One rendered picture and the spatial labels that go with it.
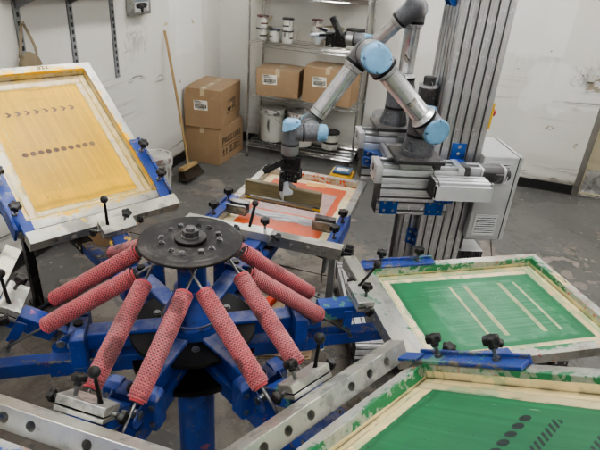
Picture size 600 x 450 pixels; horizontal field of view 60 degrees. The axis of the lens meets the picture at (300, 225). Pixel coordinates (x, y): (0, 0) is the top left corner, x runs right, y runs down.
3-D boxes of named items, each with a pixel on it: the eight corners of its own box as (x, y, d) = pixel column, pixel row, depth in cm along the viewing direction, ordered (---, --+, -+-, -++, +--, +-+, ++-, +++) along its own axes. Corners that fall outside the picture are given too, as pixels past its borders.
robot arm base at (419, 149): (427, 148, 254) (430, 129, 250) (436, 159, 241) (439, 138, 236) (396, 146, 253) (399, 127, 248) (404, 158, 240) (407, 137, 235)
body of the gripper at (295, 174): (296, 185, 225) (298, 159, 220) (278, 181, 227) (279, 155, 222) (301, 179, 232) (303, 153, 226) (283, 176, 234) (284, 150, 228)
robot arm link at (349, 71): (361, 29, 222) (292, 120, 236) (367, 32, 212) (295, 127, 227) (380, 45, 226) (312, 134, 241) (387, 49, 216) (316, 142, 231)
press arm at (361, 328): (520, 318, 201) (524, 305, 198) (529, 327, 196) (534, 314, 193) (195, 350, 173) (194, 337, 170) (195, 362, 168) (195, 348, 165)
